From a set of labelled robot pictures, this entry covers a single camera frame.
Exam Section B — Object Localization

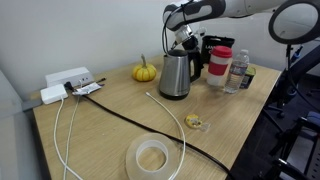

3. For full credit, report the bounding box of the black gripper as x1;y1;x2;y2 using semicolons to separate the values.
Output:
181;34;201;52

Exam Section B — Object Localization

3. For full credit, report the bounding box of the pink and white coffee cup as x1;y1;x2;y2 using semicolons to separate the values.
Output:
206;45;234;87

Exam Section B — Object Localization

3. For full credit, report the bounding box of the black plastic bin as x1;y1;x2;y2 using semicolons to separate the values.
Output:
200;35;236;65

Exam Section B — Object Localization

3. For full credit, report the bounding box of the stainless steel electric kettle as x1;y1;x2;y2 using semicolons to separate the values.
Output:
158;48;203;101

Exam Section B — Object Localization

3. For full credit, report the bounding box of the clear plastic water bottle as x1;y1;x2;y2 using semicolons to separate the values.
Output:
223;49;250;94

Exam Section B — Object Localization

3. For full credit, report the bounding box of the small yellow pumpkin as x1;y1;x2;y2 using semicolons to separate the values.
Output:
132;54;158;83

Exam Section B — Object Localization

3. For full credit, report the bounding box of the Spam can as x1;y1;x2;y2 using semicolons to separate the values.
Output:
239;66;257;90

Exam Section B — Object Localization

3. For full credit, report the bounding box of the small yellow tape dispenser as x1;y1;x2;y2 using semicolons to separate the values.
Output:
185;113;212;134

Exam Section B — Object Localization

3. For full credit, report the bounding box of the white divider panel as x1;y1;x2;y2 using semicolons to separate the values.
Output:
0;0;205;101

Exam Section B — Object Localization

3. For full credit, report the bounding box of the small white packet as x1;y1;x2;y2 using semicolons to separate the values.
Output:
72;81;103;97

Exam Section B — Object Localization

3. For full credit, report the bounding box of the clear tape roll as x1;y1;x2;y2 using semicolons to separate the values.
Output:
125;132;181;180

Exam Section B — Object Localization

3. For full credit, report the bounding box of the white power strip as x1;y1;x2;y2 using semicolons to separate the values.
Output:
45;66;95;88

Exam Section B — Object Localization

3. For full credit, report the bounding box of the white power adapter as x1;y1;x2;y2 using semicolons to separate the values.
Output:
40;83;69;105

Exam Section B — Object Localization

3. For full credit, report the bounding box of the grey flat board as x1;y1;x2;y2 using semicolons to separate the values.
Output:
0;68;25;120

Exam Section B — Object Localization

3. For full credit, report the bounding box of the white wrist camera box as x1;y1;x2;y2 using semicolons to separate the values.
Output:
196;27;207;39

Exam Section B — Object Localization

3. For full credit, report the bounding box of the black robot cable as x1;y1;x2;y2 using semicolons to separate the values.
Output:
161;0;195;56

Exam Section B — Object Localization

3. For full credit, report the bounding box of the white cable with loose plug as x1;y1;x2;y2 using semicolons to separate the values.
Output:
145;92;187;180

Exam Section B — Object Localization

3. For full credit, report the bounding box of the thick black power cable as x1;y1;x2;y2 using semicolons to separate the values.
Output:
64;81;235;180

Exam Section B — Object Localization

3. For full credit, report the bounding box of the thin white USB cable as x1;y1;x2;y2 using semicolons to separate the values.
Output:
63;79;84;180

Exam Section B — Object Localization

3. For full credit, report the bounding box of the black metal stand frame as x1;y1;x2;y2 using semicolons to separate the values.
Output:
256;114;320;180

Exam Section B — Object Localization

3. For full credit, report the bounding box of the white charger cable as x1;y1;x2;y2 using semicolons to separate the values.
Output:
53;96;85;180

